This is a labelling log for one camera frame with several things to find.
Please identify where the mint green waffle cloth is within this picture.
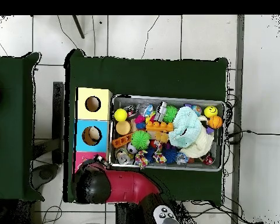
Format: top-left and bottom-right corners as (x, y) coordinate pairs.
(167, 106), (202, 148)

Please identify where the clear mesh bin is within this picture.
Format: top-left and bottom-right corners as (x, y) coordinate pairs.
(108, 94), (226, 172)

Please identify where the wooden box with three holes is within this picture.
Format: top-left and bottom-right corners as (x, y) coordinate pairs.
(72, 87), (113, 174)

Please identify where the green spiky rubber ball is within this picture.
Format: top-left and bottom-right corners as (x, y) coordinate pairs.
(131, 129), (152, 151)

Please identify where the toy hamburger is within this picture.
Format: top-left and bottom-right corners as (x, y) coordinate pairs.
(115, 120), (133, 136)

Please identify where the orange studded building brick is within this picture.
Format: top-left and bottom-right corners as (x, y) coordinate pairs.
(145, 120), (175, 132)

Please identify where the yellow tennis ball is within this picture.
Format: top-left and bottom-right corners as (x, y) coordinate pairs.
(113, 108), (128, 123)

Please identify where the orange plastic toy block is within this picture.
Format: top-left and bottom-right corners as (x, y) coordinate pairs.
(111, 132), (134, 149)

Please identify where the dark green tablecloth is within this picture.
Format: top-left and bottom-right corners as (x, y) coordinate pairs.
(63, 48), (229, 203)
(0, 51), (44, 202)

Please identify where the cream waffle cloth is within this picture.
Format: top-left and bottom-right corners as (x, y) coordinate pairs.
(180, 115), (215, 159)

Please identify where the yellow smiley ball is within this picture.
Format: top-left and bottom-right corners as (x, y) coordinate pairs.
(204, 106), (219, 118)

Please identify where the orange basketball toy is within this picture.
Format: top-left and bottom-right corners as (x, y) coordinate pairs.
(208, 115), (223, 130)

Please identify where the black upright panel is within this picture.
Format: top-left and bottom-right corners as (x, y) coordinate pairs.
(52, 81), (65, 165)

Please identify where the grey rounded stand base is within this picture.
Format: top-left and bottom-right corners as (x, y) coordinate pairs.
(31, 163), (60, 190)

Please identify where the black rod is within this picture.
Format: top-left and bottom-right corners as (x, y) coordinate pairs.
(72, 15), (85, 40)

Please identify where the black power cable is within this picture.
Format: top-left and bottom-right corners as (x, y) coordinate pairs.
(225, 129), (280, 141)

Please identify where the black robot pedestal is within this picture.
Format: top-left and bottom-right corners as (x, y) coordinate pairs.
(115, 202), (143, 224)

